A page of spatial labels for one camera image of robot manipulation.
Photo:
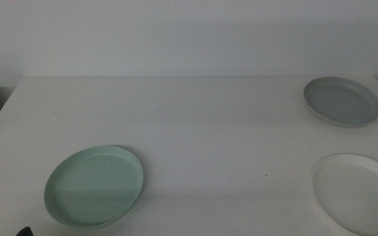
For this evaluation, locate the pale green shallow bowl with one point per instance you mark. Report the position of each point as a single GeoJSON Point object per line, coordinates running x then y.
{"type": "Point", "coordinates": [94, 187]}

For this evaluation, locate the white shallow bowl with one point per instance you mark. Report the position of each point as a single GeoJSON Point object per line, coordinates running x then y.
{"type": "Point", "coordinates": [359, 193]}

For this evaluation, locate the grey shallow bowl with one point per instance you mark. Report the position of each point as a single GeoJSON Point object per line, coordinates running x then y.
{"type": "Point", "coordinates": [343, 103]}

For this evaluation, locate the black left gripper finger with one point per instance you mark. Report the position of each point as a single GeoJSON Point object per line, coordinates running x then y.
{"type": "Point", "coordinates": [24, 232]}

